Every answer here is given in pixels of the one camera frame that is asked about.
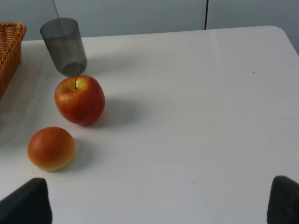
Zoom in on orange wicker basket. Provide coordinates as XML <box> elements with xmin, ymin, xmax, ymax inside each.
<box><xmin>0</xmin><ymin>22</ymin><xmax>27</xmax><ymax>97</ymax></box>

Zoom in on grey mesh cup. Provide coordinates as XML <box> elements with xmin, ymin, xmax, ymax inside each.
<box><xmin>40</xmin><ymin>18</ymin><xmax>87</xmax><ymax>77</ymax></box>

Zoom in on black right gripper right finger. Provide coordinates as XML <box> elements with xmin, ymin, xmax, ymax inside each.
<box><xmin>267</xmin><ymin>175</ymin><xmax>299</xmax><ymax>224</ymax></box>

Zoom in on red apple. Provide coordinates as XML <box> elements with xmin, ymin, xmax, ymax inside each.
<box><xmin>54</xmin><ymin>75</ymin><xmax>106</xmax><ymax>126</ymax></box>

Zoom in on brown bread bun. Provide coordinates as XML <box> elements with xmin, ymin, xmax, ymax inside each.
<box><xmin>27</xmin><ymin>126</ymin><xmax>75</xmax><ymax>172</ymax></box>

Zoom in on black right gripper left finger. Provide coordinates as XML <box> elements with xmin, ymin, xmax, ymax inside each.
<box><xmin>0</xmin><ymin>178</ymin><xmax>53</xmax><ymax>224</ymax></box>

